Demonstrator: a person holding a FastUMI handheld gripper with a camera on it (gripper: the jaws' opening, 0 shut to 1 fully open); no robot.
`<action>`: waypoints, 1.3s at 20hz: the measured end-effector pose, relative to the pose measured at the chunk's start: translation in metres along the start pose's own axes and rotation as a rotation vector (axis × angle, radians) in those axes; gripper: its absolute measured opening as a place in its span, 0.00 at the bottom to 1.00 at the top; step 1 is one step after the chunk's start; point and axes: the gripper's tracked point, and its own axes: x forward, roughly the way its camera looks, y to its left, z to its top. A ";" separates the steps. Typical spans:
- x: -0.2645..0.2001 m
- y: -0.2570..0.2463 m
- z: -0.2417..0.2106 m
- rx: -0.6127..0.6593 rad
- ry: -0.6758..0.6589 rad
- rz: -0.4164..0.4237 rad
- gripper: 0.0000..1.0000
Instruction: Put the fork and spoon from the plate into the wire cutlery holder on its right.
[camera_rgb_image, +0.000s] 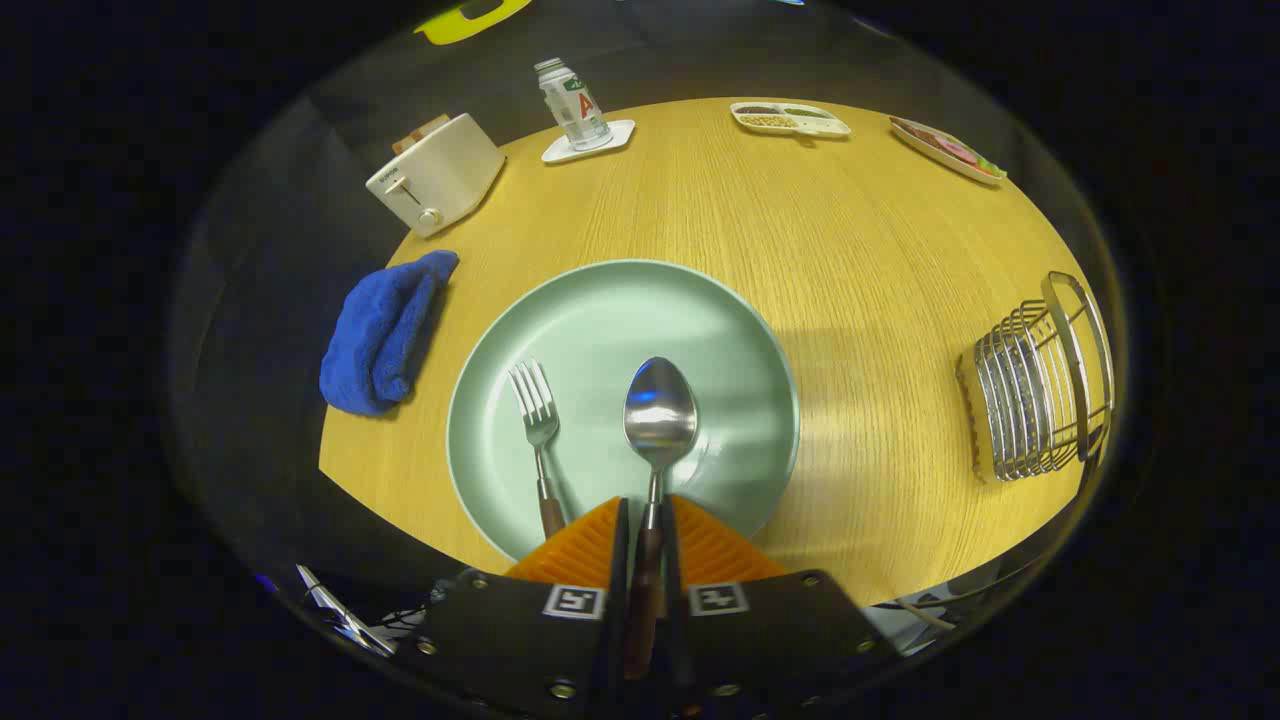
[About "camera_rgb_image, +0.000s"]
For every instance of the white toaster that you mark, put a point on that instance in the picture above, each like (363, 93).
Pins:
(445, 170)

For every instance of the white divided snack tray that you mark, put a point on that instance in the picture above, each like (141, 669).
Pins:
(790, 120)

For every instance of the pale green round plate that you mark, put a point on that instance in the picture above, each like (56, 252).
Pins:
(620, 310)

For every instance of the white tray with food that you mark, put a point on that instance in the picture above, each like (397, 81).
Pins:
(950, 150)

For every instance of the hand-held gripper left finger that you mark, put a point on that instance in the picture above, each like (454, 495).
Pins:
(615, 560)

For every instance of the blue folded towel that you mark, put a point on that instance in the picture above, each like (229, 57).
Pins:
(380, 335)

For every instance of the toast slice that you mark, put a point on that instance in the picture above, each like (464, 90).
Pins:
(420, 132)

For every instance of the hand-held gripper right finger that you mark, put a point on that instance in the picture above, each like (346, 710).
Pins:
(672, 560)

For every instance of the silver flat device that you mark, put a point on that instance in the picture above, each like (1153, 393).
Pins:
(340, 610)

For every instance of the yellow-green plastic object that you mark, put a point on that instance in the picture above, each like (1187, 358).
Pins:
(450, 25)

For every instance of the clear plastic bottle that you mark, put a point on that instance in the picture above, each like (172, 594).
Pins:
(575, 105)

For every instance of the white square coaster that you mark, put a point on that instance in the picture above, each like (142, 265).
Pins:
(610, 137)

